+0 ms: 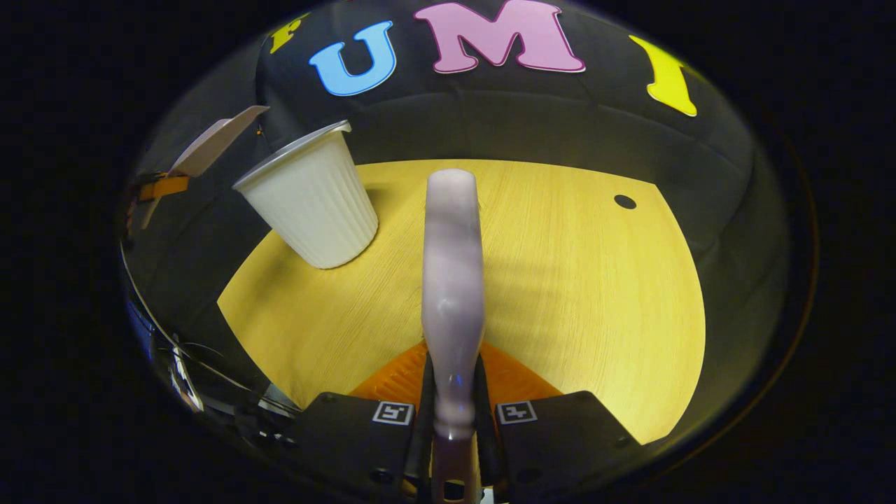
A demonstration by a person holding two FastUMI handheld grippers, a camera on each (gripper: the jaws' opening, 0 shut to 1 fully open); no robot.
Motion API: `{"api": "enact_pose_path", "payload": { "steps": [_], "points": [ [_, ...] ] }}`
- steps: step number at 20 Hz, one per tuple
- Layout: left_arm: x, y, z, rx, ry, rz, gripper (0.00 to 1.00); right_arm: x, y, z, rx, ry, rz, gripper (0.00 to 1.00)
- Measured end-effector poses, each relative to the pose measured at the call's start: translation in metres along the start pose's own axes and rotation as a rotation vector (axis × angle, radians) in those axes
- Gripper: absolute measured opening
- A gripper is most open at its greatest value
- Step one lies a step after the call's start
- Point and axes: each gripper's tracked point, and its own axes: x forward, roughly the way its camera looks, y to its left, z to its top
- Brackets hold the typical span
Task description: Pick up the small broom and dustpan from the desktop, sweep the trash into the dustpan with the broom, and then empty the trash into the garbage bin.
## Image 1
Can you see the black backdrop cloth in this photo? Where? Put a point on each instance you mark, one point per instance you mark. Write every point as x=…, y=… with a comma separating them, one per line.
x=490, y=119

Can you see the white ribbed garbage bin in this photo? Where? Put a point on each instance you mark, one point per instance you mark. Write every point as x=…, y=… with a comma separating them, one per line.
x=315, y=203

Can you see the yellow wooden desktop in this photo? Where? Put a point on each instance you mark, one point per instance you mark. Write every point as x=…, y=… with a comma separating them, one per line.
x=595, y=294

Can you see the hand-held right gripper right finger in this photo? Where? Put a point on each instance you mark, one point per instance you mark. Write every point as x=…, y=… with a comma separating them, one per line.
x=560, y=434

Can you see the black desk grommet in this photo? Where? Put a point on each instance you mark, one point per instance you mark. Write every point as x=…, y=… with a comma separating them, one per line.
x=625, y=202

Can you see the pale pink dustpan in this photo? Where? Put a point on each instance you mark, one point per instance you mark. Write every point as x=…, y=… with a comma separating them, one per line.
x=210, y=143

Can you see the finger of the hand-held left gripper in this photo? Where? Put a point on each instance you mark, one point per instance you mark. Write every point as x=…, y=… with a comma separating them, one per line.
x=168, y=187

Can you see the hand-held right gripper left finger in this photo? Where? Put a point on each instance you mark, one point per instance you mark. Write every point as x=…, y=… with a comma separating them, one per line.
x=350, y=441

